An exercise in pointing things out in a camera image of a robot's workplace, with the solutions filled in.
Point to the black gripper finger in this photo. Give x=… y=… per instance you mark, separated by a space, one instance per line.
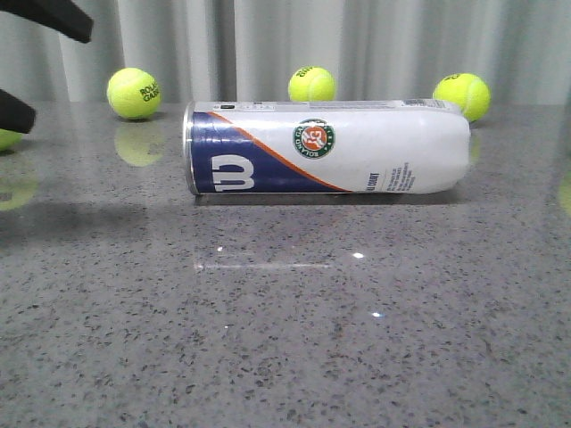
x=63 y=16
x=15 y=115

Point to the white blue tennis ball can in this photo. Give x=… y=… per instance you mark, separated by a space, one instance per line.
x=401 y=146

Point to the far-left tennis ball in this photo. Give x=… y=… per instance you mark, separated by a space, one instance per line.
x=8 y=139

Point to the Roland Garros labelled tennis ball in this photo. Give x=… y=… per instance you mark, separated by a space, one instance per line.
x=133 y=93

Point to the centre tennis ball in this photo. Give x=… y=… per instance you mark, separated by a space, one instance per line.
x=311 y=83

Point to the right tennis ball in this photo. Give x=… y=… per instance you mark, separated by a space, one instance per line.
x=468 y=91

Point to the grey pleated curtain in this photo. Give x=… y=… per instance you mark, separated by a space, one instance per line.
x=248 y=50

